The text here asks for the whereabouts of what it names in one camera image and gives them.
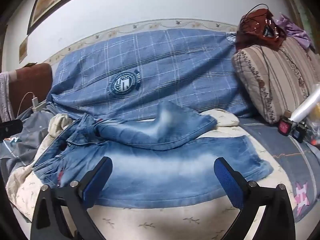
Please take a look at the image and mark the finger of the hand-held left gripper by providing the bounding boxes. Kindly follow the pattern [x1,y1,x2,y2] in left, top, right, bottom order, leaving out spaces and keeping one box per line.
[0,119,23,139]

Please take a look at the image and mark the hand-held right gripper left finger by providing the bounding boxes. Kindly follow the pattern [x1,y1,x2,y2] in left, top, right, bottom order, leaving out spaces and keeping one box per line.
[30,156,113,240]

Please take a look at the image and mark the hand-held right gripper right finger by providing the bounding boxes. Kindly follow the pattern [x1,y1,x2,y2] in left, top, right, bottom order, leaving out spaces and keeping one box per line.
[214,157,297,240]

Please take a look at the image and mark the blue denim pants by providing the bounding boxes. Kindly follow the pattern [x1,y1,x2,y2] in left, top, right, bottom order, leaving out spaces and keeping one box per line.
[32,100,274,209]

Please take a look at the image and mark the grey star-print bedsheet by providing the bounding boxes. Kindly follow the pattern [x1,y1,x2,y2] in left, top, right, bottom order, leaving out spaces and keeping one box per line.
[0,102,58,178]

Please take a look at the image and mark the pink patterned cloth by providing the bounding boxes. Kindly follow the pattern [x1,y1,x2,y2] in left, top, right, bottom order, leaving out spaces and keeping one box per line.
[0,71,15,123]

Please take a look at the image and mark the white power strip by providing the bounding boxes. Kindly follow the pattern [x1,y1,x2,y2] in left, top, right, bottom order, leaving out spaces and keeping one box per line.
[32,100,48,112]

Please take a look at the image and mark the brown headboard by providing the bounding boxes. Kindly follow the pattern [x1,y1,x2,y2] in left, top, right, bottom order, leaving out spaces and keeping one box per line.
[10,63,53,117]

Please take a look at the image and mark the blue bedsheet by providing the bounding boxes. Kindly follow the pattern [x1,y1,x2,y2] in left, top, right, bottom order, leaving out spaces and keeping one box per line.
[237,116,320,224]

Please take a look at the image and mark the cream leaf-print blanket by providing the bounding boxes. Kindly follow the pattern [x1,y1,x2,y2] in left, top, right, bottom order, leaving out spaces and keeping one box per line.
[5,109,298,240]

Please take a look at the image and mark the small framed picture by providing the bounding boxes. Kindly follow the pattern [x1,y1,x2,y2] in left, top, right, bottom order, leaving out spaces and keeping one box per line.
[19,37,28,63]

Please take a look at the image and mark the blue and black box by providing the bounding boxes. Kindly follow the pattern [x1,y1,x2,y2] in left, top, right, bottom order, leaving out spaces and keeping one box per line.
[292,122,308,143]

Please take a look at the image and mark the clear plastic bag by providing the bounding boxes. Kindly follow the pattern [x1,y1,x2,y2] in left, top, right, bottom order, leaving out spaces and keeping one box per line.
[306,102,320,145]

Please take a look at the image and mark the clear plastic roll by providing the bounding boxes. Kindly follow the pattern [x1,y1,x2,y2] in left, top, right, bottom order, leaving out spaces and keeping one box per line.
[290,84,320,123]

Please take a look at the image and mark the striped floral pillow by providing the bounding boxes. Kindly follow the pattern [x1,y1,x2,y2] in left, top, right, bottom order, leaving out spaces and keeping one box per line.
[231,36,318,125]

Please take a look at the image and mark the blue plaid pillow with emblem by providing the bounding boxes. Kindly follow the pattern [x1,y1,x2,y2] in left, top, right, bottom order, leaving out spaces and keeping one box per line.
[46,29,255,120]

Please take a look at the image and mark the red-brown plastic bag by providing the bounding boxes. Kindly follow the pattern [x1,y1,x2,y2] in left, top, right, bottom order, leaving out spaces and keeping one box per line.
[236,7,287,53]

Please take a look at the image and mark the purple cloth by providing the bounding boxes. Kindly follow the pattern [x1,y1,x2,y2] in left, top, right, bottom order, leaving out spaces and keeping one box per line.
[275,14,314,49]

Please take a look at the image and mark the white charger with cable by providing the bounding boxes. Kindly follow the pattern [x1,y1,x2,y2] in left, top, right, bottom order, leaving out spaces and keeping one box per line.
[17,91,39,110]

